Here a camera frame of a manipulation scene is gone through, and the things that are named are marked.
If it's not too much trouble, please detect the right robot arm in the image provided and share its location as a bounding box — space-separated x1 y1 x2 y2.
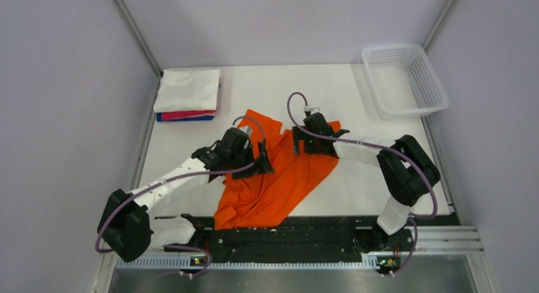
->
292 111 440 252

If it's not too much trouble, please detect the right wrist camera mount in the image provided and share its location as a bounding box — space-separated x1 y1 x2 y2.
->
304 106 321 116

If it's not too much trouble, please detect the folded white t-shirt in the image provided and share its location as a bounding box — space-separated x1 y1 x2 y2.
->
153 69 221 112

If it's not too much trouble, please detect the purple cable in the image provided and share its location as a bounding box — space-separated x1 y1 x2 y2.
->
287 92 439 277
94 115 267 279

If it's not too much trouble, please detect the aluminium frame post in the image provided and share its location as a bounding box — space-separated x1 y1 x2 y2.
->
111 0 162 78
422 0 460 53

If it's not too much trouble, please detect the folded blue t-shirt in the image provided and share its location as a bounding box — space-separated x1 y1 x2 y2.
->
156 113 215 122

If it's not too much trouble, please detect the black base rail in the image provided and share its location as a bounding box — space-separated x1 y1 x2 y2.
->
151 214 460 266

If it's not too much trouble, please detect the left aluminium frame post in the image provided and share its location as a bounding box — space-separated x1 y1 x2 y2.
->
111 0 162 78

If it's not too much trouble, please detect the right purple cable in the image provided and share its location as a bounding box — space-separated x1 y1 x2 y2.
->
287 92 439 277

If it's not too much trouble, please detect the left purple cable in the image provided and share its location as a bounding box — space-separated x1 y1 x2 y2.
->
94 115 267 279

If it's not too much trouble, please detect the white plastic basket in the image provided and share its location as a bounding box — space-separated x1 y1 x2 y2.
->
361 44 450 120

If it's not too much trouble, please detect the folded magenta t-shirt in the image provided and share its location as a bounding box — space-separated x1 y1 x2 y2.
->
159 110 216 118

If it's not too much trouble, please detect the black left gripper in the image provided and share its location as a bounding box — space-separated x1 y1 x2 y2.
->
229 140 273 179

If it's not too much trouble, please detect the orange t-shirt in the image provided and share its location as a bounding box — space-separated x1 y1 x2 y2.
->
214 109 338 230

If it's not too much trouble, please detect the right aluminium frame post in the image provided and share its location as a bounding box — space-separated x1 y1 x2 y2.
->
422 0 460 53

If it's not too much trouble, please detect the white cable duct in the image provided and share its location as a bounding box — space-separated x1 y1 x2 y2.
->
115 254 397 271

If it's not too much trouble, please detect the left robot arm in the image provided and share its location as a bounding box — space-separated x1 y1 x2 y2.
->
95 127 274 262

